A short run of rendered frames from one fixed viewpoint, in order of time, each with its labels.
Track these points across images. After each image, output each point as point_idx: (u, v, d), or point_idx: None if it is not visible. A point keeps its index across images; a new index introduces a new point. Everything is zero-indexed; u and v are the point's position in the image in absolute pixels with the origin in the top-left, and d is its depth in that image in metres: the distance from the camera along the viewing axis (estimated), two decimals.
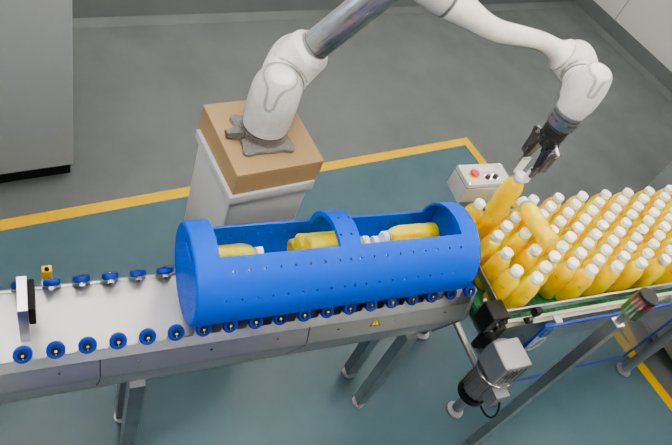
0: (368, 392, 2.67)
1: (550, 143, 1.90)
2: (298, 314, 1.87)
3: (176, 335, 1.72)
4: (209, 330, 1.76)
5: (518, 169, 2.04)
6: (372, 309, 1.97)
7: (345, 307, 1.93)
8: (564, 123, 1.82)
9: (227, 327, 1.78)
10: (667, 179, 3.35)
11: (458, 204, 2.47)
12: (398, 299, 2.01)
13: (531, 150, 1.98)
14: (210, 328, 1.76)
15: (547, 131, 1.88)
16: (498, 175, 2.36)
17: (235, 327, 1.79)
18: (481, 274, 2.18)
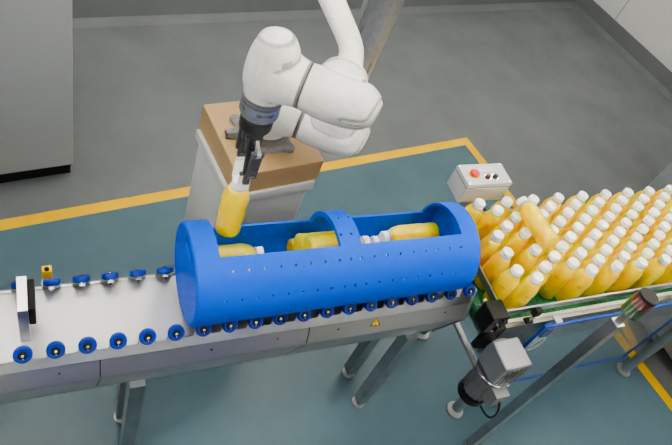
0: (368, 392, 2.67)
1: (250, 138, 1.42)
2: (298, 314, 1.87)
3: (176, 335, 1.72)
4: (209, 330, 1.76)
5: (236, 173, 1.56)
6: (372, 309, 1.97)
7: (345, 307, 1.93)
8: (251, 111, 1.34)
9: (227, 327, 1.78)
10: (667, 179, 3.35)
11: (458, 204, 2.47)
12: (398, 299, 2.01)
13: (241, 148, 1.49)
14: (210, 328, 1.76)
15: (240, 122, 1.39)
16: (498, 175, 2.36)
17: (235, 327, 1.79)
18: (481, 274, 2.18)
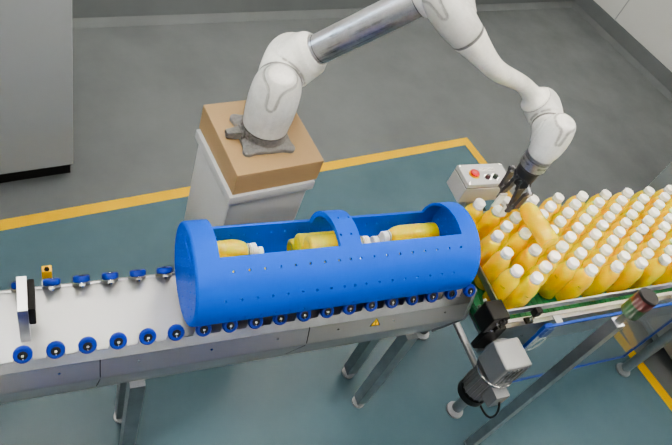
0: (368, 392, 2.67)
1: (523, 183, 2.11)
2: (298, 314, 1.87)
3: (176, 335, 1.72)
4: (209, 330, 1.76)
5: (496, 204, 2.25)
6: (372, 309, 1.97)
7: (345, 307, 1.93)
8: (534, 166, 2.03)
9: (227, 327, 1.78)
10: (667, 179, 3.35)
11: (458, 204, 2.47)
12: (398, 299, 2.01)
13: (507, 187, 2.19)
14: (210, 328, 1.76)
15: (520, 172, 2.08)
16: (498, 175, 2.36)
17: (235, 327, 1.79)
18: (481, 274, 2.18)
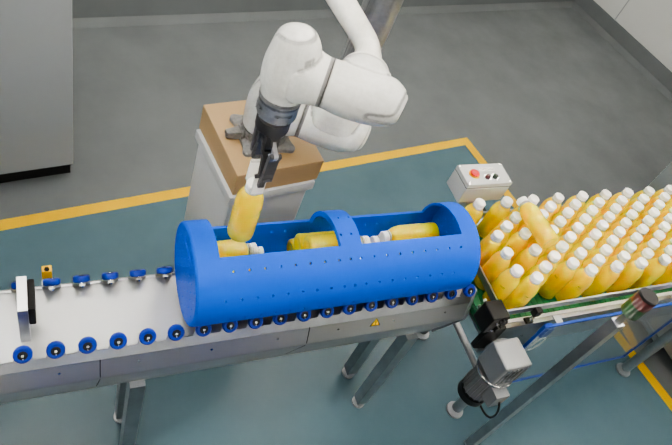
0: (368, 392, 2.67)
1: (267, 140, 1.36)
2: (298, 314, 1.87)
3: (176, 335, 1.72)
4: (209, 330, 1.76)
5: (250, 175, 1.50)
6: (372, 309, 1.97)
7: (345, 307, 1.93)
8: (269, 111, 1.27)
9: (227, 327, 1.78)
10: (667, 179, 3.35)
11: (458, 204, 2.47)
12: (398, 299, 2.01)
13: (256, 149, 1.43)
14: (210, 328, 1.76)
15: (257, 123, 1.33)
16: (498, 175, 2.36)
17: (235, 327, 1.79)
18: (481, 274, 2.18)
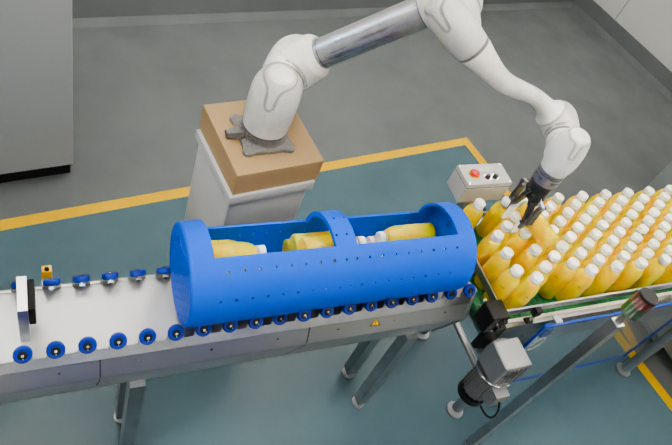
0: (368, 392, 2.67)
1: (535, 197, 2.06)
2: (298, 318, 1.87)
3: (176, 335, 1.72)
4: (209, 327, 1.75)
5: (506, 215, 2.21)
6: (374, 308, 1.98)
7: (345, 310, 1.93)
8: (547, 181, 1.98)
9: (228, 328, 1.78)
10: (667, 179, 3.35)
11: (458, 204, 2.47)
12: None
13: (517, 200, 2.14)
14: (209, 325, 1.75)
15: (532, 187, 2.03)
16: (498, 175, 2.36)
17: (236, 324, 1.79)
18: (481, 274, 2.18)
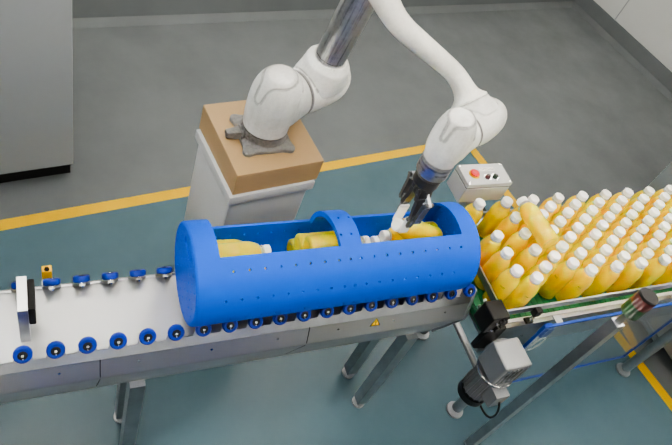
0: (368, 392, 2.67)
1: (422, 192, 1.73)
2: (298, 314, 1.87)
3: (176, 335, 1.72)
4: (209, 330, 1.76)
5: (397, 217, 1.87)
6: (372, 309, 1.97)
7: (345, 307, 1.93)
8: (431, 172, 1.65)
9: (227, 327, 1.78)
10: (667, 179, 3.35)
11: (458, 204, 2.47)
12: (398, 299, 2.01)
13: (407, 198, 1.81)
14: (210, 328, 1.76)
15: (416, 180, 1.71)
16: (498, 175, 2.36)
17: (235, 327, 1.79)
18: (481, 274, 2.18)
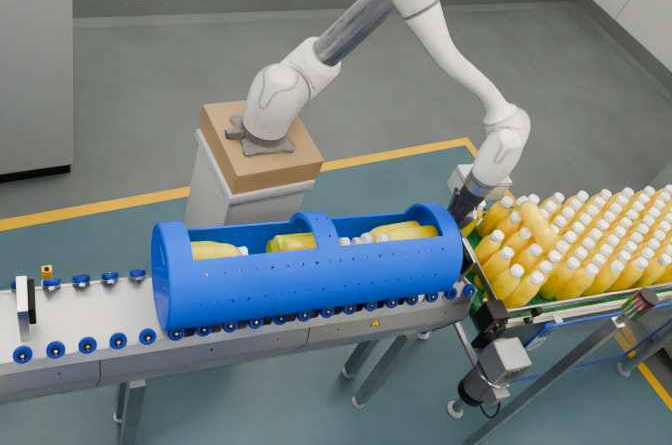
0: (368, 392, 2.67)
1: None
2: (310, 316, 1.89)
3: (178, 333, 1.72)
4: (199, 327, 1.74)
5: None
6: None
7: (355, 310, 1.95)
8: None
9: (234, 324, 1.78)
10: (667, 179, 3.35)
11: None
12: (387, 303, 1.99)
13: (461, 216, 1.96)
14: (197, 330, 1.74)
15: None
16: None
17: (226, 323, 1.77)
18: (481, 274, 2.18)
